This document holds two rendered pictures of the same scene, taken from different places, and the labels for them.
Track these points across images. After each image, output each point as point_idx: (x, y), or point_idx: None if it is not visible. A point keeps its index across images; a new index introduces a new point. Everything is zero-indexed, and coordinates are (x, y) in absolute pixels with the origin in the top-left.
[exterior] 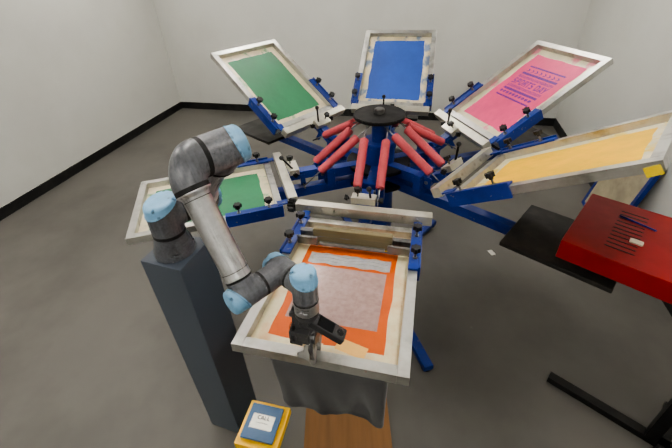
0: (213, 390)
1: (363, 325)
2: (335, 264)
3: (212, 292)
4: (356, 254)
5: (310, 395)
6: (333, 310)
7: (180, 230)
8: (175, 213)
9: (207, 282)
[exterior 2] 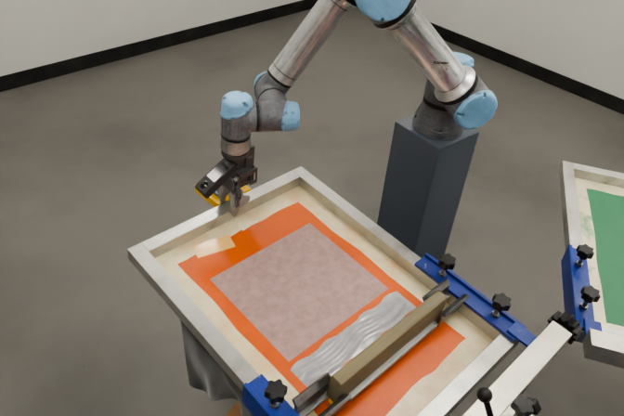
0: None
1: (229, 274)
2: (362, 315)
3: (408, 200)
4: None
5: None
6: (279, 263)
7: (430, 99)
8: None
9: (409, 181)
